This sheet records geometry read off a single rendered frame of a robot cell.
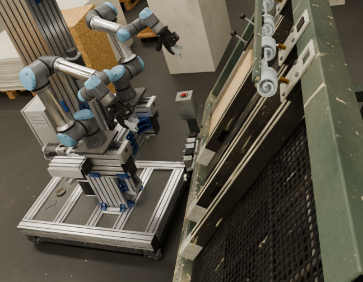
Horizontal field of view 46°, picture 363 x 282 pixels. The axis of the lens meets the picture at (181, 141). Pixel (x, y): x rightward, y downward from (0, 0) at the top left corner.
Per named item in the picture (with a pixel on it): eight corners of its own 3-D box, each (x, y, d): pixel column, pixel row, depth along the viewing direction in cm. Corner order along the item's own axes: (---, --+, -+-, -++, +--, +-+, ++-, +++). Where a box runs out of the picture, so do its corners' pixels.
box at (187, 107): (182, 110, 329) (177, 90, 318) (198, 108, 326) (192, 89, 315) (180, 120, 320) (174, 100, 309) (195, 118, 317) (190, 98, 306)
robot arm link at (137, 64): (125, 80, 311) (87, 10, 288) (139, 70, 318) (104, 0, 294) (134, 80, 302) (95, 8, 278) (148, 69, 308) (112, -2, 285)
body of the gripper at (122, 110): (130, 118, 214) (113, 102, 210) (120, 125, 220) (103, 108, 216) (136, 109, 220) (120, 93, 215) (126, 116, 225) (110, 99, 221)
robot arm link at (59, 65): (52, 63, 254) (117, 84, 233) (39, 73, 248) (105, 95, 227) (46, 46, 246) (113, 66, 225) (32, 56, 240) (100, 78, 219)
